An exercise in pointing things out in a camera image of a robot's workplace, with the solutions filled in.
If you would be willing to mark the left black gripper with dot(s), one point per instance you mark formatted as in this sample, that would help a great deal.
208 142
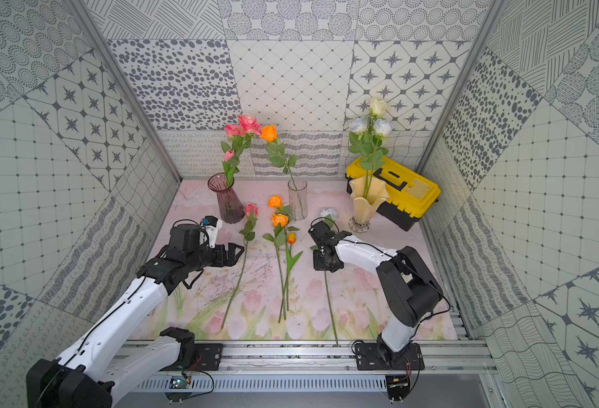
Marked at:
215 254

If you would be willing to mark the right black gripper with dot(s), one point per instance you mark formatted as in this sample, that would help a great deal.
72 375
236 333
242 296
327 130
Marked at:
319 266

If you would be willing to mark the orange tulip flower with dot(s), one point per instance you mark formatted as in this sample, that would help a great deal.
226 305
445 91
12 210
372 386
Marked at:
291 260

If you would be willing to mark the pink rosebud flower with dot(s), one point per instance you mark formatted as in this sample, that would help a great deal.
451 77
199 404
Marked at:
251 216

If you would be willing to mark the pink tulip flower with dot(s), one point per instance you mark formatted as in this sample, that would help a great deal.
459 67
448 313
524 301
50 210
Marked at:
229 167

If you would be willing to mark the orange rose large stem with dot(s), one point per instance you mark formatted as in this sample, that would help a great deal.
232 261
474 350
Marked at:
277 154

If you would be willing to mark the pink rose stem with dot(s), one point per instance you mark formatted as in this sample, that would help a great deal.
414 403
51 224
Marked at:
251 128
234 141

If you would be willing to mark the blue white rose stem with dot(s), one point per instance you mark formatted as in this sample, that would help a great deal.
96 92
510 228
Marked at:
361 142

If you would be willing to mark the cream white rose stem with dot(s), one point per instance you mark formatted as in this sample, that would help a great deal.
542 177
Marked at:
377 107

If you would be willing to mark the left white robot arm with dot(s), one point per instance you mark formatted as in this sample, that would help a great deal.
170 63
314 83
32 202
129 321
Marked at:
84 375

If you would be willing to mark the purple ribbed glass vase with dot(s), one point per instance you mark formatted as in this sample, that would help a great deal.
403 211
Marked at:
230 207

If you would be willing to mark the cream fluted vase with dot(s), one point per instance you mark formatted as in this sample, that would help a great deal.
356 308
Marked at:
366 202

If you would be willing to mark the clear textured glass vase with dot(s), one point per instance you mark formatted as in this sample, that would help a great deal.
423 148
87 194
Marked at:
298 197

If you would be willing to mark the yellow black toolbox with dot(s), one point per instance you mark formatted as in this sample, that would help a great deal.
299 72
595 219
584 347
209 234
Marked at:
411 195

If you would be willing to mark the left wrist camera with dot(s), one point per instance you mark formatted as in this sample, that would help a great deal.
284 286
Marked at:
212 225

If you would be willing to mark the white perforated cable tray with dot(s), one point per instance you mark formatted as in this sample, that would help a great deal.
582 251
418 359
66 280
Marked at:
200 383

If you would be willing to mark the aluminium rail base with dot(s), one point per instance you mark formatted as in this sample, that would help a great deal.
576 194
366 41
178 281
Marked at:
280 357

